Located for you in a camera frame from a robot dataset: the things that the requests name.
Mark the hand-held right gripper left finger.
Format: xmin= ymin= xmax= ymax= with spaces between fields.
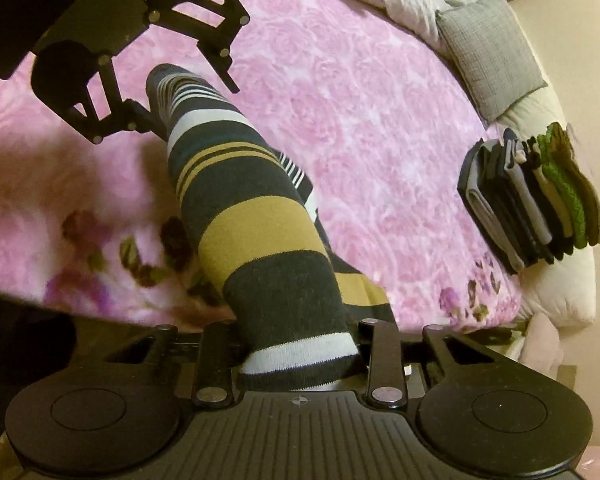
xmin=101 ymin=320 xmax=244 ymax=406

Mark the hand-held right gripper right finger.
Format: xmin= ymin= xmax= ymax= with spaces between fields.
xmin=358 ymin=319 xmax=512 ymax=407

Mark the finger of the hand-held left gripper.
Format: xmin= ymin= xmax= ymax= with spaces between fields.
xmin=66 ymin=54 xmax=170 ymax=144
xmin=146 ymin=0 xmax=252 ymax=94

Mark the striped knit shirt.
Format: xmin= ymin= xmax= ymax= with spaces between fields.
xmin=145 ymin=63 xmax=397 ymax=394

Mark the pink floral blanket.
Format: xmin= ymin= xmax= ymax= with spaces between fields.
xmin=0 ymin=0 xmax=524 ymax=335

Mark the grey striped quilt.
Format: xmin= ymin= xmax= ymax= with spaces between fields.
xmin=384 ymin=0 xmax=502 ymax=47

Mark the stack of folded clothes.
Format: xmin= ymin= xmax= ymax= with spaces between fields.
xmin=457 ymin=121 xmax=600 ymax=276

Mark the grey square pillow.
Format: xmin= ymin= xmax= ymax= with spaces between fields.
xmin=436 ymin=0 xmax=549 ymax=127

